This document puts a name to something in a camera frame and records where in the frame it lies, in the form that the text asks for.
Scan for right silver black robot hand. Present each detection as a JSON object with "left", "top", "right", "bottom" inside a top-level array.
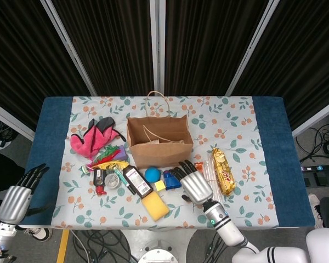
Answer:
[{"left": 172, "top": 160, "right": 214, "bottom": 205}]

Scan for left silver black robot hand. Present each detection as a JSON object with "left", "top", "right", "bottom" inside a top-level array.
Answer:
[{"left": 0, "top": 163, "right": 55, "bottom": 223}]

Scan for pack of clear straws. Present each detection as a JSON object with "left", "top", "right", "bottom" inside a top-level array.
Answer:
[{"left": 204, "top": 157, "right": 225, "bottom": 206}]

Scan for blue toy brick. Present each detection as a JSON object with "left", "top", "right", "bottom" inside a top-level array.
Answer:
[{"left": 163, "top": 169, "right": 183, "bottom": 191}]

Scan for gold biscuit packet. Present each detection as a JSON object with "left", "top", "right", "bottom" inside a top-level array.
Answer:
[{"left": 210, "top": 147, "right": 236, "bottom": 197}]

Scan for clear bag of snacks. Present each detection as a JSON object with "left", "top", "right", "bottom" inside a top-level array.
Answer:
[{"left": 148, "top": 138, "right": 186, "bottom": 145}]

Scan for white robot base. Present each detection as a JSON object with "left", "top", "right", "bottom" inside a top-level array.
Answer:
[{"left": 138, "top": 248, "right": 181, "bottom": 263}]

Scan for brown paper bag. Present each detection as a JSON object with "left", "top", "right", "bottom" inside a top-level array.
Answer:
[{"left": 126, "top": 90, "right": 195, "bottom": 169}]

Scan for person in black clothes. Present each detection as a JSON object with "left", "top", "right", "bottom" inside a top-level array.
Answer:
[{"left": 0, "top": 150, "right": 25, "bottom": 228}]

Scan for white black sneaker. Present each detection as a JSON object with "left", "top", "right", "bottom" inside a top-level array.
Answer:
[{"left": 24, "top": 227, "right": 53, "bottom": 242}]

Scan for yellow sponge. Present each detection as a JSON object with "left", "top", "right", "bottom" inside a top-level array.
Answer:
[{"left": 141, "top": 191, "right": 170, "bottom": 221}]

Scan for blue ball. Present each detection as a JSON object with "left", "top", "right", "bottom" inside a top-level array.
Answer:
[{"left": 144, "top": 166, "right": 162, "bottom": 183}]

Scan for floral tablecloth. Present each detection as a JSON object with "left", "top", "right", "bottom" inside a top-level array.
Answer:
[{"left": 50, "top": 95, "right": 280, "bottom": 230}]

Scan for green marker pen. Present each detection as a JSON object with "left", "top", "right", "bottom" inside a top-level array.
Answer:
[{"left": 114, "top": 168, "right": 137, "bottom": 196}]

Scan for purple foam block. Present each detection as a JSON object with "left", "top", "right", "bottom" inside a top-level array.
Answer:
[{"left": 115, "top": 145, "right": 129, "bottom": 162}]

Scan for clear jar of paper clips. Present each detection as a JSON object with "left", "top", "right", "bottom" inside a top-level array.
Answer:
[{"left": 104, "top": 174, "right": 123, "bottom": 190}]

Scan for blue table cover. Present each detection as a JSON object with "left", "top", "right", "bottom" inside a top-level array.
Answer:
[{"left": 21, "top": 96, "right": 316, "bottom": 228}]

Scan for yellow feather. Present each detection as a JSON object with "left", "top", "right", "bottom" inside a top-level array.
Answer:
[{"left": 90, "top": 160, "right": 130, "bottom": 170}]

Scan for black bottle red cap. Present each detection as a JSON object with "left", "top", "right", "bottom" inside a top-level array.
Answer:
[{"left": 92, "top": 168, "right": 108, "bottom": 196}]

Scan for pink black cleaning glove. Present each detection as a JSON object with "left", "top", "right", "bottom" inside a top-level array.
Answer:
[{"left": 70, "top": 116, "right": 127, "bottom": 159}]

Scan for green feather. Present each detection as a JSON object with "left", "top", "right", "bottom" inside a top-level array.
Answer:
[{"left": 97, "top": 145, "right": 121, "bottom": 159}]

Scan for black power strip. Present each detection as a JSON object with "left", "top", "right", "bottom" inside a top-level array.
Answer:
[{"left": 300, "top": 164, "right": 329, "bottom": 173}]

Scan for black floor cable bundle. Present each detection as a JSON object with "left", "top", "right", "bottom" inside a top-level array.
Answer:
[
  {"left": 296, "top": 109, "right": 329, "bottom": 165},
  {"left": 0, "top": 115, "right": 17, "bottom": 148},
  {"left": 70, "top": 229, "right": 236, "bottom": 263}
]

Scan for black screen panel white frame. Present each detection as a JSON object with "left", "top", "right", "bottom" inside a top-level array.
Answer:
[
  {"left": 226, "top": 0, "right": 329, "bottom": 138},
  {"left": 158, "top": 0, "right": 276, "bottom": 96},
  {"left": 0, "top": 0, "right": 98, "bottom": 141},
  {"left": 50, "top": 0, "right": 165, "bottom": 96}
]

